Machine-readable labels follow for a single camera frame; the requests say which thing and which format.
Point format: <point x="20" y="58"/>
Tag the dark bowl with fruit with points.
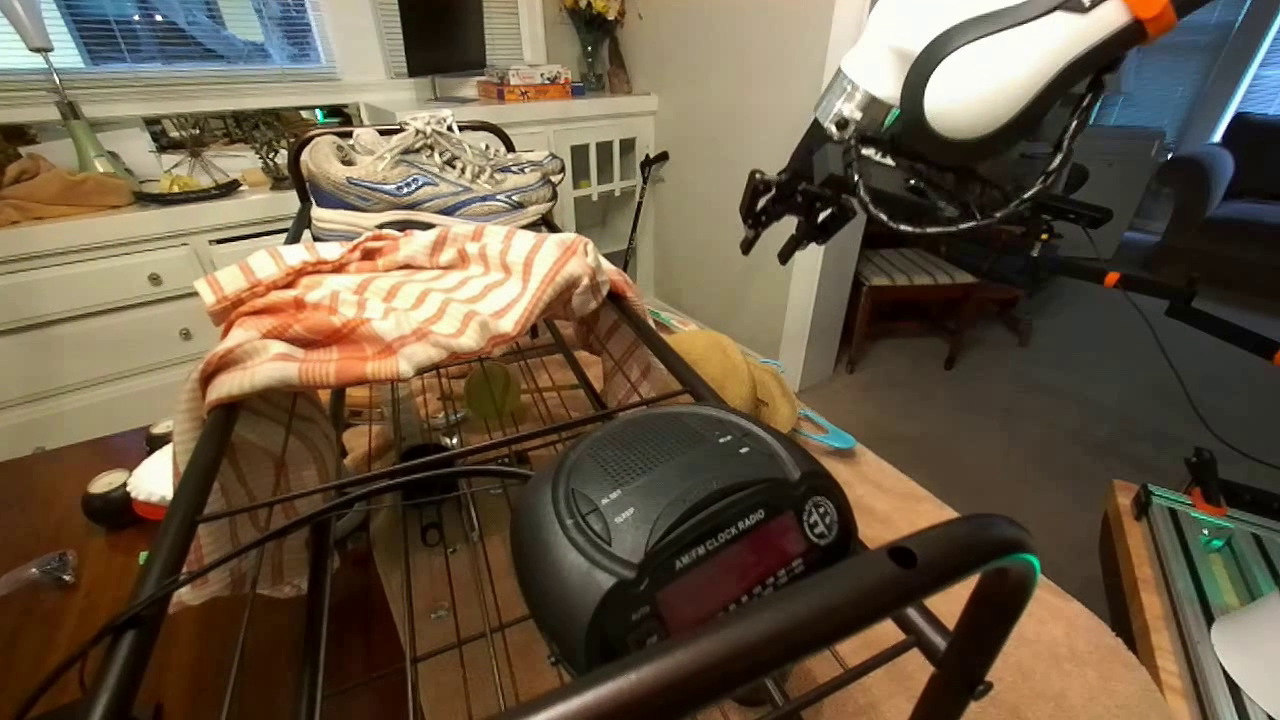
<point x="186" y="184"/>

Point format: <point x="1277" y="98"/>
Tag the dark framed screen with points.
<point x="442" y="34"/>

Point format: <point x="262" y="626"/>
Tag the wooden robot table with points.
<point x="1134" y="584"/>

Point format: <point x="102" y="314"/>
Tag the white framed window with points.
<point x="186" y="34"/>

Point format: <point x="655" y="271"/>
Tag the green ball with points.
<point x="491" y="395"/>

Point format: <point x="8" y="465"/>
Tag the orange box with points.
<point x="526" y="85"/>

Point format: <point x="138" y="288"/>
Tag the black metal rack stand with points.
<point x="803" y="601"/>

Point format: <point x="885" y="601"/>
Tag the aluminium robot base rails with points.
<point x="1206" y="561"/>

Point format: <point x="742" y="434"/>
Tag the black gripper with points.
<point x="826" y="171"/>

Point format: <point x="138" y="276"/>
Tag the brown cloth on dresser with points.
<point x="53" y="192"/>

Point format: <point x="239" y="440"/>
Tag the white dresser with drawers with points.
<point x="94" y="322"/>

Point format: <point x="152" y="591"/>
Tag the white red round container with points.
<point x="152" y="483"/>

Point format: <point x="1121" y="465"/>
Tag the black clock radio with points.
<point x="667" y="520"/>

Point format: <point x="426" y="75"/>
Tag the vase with yellow flowers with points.
<point x="595" y="46"/>

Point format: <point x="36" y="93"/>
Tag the grey blue armchair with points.
<point x="1223" y="200"/>

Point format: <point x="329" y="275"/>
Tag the green glass bottle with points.
<point x="89" y="143"/>

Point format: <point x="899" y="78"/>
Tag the wooden chair striped seat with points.
<point x="921" y="275"/>

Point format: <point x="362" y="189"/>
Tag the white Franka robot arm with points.
<point x="987" y="64"/>

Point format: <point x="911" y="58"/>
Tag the white glass door cabinet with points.
<point x="600" y="174"/>

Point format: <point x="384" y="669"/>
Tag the white grey running sneaker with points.
<point x="402" y="184"/>
<point x="465" y="132"/>

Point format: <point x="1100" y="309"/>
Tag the black stereo camera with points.
<point x="1082" y="210"/>

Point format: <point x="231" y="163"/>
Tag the dark jar with white lid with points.
<point x="106" y="497"/>

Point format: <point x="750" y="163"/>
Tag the orange white plaid cloth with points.
<point x="402" y="303"/>

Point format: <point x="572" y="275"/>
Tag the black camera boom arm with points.
<point x="1203" y="309"/>

